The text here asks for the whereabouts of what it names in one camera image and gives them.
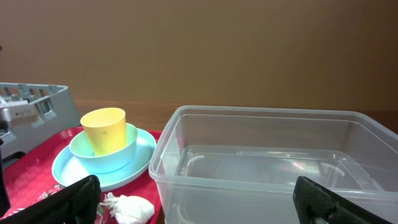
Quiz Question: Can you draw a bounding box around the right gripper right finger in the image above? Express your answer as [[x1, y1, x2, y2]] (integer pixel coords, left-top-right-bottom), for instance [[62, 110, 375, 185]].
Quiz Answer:
[[293, 176, 391, 224]]

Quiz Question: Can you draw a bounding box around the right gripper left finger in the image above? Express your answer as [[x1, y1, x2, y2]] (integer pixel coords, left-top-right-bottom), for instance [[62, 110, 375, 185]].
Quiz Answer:
[[1, 175, 101, 224]]

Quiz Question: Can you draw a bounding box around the red strawberry candy wrapper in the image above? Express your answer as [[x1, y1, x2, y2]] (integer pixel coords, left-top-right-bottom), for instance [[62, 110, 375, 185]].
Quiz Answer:
[[32, 184, 109, 224]]

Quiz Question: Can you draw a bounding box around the white napkin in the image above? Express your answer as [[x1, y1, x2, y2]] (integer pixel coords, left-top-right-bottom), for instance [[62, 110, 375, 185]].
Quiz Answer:
[[100, 192, 155, 224]]

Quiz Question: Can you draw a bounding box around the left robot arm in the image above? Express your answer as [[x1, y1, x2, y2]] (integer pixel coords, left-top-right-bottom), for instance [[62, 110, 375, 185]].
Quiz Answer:
[[0, 162, 11, 217]]

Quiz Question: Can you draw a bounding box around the grey dishwasher rack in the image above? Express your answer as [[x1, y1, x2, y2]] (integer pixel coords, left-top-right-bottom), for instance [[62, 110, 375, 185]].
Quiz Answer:
[[1, 82, 80, 158]]

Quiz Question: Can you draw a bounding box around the light blue plate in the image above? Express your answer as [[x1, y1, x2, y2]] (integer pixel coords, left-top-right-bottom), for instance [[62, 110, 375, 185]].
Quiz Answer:
[[52, 129, 156, 192]]

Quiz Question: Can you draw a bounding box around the light blue bowl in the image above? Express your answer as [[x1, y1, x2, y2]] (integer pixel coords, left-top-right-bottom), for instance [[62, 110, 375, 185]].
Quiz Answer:
[[69, 123, 138, 174]]

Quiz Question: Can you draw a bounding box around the yellow plastic cup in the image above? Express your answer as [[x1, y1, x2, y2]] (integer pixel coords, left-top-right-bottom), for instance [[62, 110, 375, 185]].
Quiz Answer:
[[80, 108, 127, 156]]

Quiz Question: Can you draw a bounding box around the clear plastic bin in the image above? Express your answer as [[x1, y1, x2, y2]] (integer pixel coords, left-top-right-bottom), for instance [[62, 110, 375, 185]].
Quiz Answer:
[[149, 106, 397, 223]]

